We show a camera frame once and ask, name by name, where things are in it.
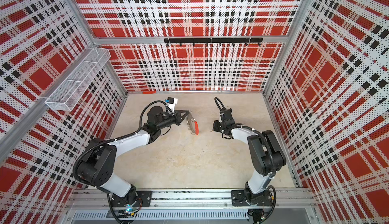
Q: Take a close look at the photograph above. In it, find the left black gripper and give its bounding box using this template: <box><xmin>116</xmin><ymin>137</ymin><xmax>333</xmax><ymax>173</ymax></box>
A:
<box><xmin>157</xmin><ymin>109</ymin><xmax>189</xmax><ymax>130</ymax></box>

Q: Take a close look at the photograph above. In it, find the silver keyring with red handle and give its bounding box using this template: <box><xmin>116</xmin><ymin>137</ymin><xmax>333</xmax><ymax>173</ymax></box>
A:
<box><xmin>186</xmin><ymin>111</ymin><xmax>199</xmax><ymax>135</ymax></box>

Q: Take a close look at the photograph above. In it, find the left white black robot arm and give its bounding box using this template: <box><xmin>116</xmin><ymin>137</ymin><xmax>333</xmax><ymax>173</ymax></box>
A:
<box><xmin>73</xmin><ymin>97</ymin><xmax>199</xmax><ymax>207</ymax></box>

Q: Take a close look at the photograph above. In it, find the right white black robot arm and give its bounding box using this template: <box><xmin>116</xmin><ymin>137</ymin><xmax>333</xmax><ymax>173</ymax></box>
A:
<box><xmin>213</xmin><ymin>97</ymin><xmax>286</xmax><ymax>206</ymax></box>

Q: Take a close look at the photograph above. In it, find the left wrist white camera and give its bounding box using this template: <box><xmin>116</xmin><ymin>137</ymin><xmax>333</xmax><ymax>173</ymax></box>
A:
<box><xmin>165</xmin><ymin>97</ymin><xmax>178</xmax><ymax>115</ymax></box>

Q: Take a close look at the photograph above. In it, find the red flat tag by wall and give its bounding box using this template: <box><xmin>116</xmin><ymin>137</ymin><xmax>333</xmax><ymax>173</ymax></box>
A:
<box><xmin>142</xmin><ymin>91</ymin><xmax>157</xmax><ymax>94</ymax></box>

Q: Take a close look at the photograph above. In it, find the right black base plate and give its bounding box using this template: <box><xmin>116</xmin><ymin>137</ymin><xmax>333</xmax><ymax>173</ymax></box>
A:
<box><xmin>231</xmin><ymin>189</ymin><xmax>273</xmax><ymax>207</ymax></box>

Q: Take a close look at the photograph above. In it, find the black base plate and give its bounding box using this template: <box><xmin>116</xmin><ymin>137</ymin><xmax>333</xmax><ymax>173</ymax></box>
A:
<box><xmin>110</xmin><ymin>190</ymin><xmax>153</xmax><ymax>208</ymax></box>
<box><xmin>231</xmin><ymin>189</ymin><xmax>273</xmax><ymax>207</ymax></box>

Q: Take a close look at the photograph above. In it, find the black hook rail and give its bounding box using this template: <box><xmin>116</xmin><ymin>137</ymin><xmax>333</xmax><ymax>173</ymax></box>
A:
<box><xmin>164</xmin><ymin>38</ymin><xmax>263</xmax><ymax>46</ymax></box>

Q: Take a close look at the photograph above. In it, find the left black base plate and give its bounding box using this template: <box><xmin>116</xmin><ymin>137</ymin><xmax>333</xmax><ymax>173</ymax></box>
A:
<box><xmin>110</xmin><ymin>190</ymin><xmax>153</xmax><ymax>208</ymax></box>

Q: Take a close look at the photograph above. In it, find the white wire mesh basket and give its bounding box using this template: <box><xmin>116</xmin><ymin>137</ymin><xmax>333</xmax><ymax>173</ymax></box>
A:
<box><xmin>45</xmin><ymin>48</ymin><xmax>110</xmax><ymax>111</ymax></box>

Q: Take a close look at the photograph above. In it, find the aluminium front rail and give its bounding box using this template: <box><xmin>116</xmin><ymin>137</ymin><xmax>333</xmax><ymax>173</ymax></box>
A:
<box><xmin>65</xmin><ymin>189</ymin><xmax>320</xmax><ymax>224</ymax></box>

